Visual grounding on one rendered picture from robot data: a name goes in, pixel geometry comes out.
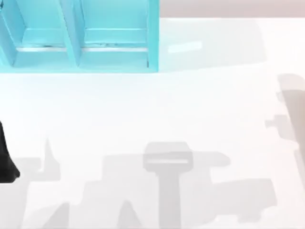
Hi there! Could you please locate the light blue rack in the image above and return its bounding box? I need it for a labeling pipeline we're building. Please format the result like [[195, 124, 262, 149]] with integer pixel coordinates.
[[0, 0, 160, 73]]

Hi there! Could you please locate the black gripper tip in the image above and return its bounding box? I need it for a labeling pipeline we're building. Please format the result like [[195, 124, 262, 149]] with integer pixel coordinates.
[[0, 121, 20, 184]]

